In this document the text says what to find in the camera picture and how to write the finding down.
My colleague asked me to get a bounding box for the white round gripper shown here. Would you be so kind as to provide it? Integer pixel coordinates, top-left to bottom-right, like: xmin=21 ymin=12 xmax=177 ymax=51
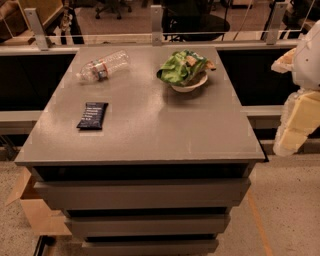
xmin=271 ymin=20 xmax=320 ymax=157

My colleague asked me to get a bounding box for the green rice chip bag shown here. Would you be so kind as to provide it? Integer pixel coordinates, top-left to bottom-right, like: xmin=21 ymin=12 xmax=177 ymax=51
xmin=156 ymin=50 xmax=216 ymax=87

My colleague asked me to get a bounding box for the white paper bowl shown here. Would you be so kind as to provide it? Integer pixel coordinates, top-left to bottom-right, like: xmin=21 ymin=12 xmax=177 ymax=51
xmin=172 ymin=71 xmax=208 ymax=93

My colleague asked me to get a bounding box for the black office chair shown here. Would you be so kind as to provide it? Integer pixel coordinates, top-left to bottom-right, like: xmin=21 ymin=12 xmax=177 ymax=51
xmin=160 ymin=0 xmax=230 ymax=42

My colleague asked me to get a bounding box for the grey drawer cabinet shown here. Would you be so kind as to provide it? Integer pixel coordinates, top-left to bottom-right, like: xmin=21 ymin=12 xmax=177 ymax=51
xmin=17 ymin=45 xmax=263 ymax=256

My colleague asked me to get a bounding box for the clear plastic water bottle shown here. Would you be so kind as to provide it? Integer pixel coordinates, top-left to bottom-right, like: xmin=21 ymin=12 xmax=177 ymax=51
xmin=76 ymin=50 xmax=130 ymax=83

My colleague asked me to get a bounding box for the dark blue snack bar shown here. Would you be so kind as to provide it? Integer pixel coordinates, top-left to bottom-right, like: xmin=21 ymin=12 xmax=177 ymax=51
xmin=77 ymin=102 xmax=108 ymax=130

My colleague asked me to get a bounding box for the glass railing panel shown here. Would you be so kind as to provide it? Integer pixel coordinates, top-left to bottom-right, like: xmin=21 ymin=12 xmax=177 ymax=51
xmin=0 ymin=0 xmax=320 ymax=52

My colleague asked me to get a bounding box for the cardboard box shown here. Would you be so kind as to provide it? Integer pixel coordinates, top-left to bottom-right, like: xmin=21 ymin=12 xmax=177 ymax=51
xmin=5 ymin=168 xmax=71 ymax=236

